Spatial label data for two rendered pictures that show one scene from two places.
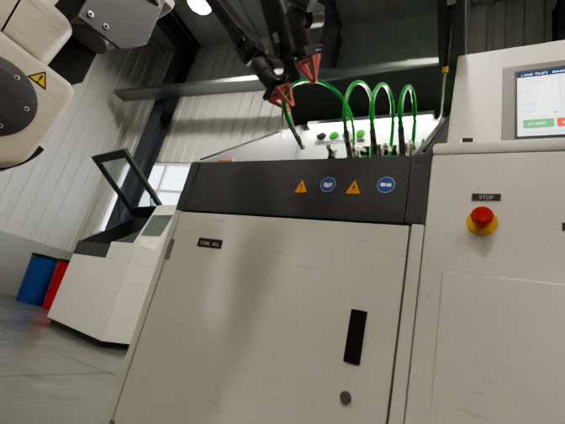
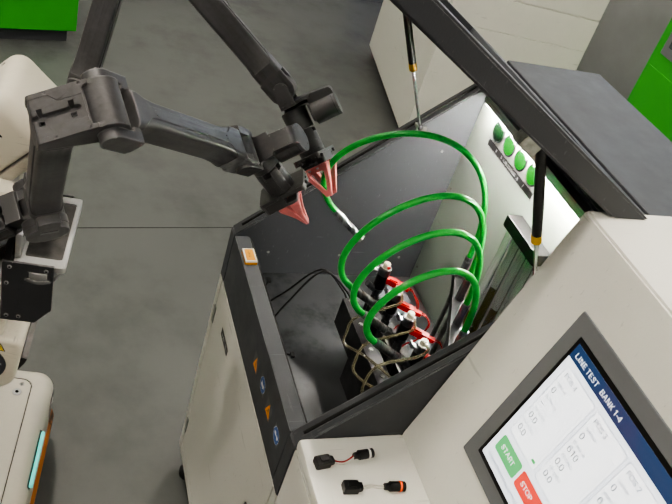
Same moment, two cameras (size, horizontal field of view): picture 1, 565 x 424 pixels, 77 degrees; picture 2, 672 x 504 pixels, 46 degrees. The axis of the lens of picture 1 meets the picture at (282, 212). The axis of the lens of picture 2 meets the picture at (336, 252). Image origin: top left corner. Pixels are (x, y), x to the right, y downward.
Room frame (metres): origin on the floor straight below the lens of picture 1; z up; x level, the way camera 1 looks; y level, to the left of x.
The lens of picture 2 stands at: (-0.24, -0.78, 2.15)
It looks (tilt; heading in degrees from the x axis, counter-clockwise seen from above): 35 degrees down; 31
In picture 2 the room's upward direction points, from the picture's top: 19 degrees clockwise
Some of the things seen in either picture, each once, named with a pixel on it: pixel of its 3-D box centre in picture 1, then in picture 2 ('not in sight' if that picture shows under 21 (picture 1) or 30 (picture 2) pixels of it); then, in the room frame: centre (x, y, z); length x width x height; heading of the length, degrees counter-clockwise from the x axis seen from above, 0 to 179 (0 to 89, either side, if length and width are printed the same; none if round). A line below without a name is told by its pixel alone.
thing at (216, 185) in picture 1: (286, 189); (260, 345); (0.86, 0.00, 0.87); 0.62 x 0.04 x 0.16; 59
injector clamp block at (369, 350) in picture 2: not in sight; (374, 372); (1.01, -0.22, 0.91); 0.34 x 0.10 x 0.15; 59
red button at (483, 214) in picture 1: (482, 219); not in sight; (0.60, -0.36, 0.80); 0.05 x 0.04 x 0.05; 59
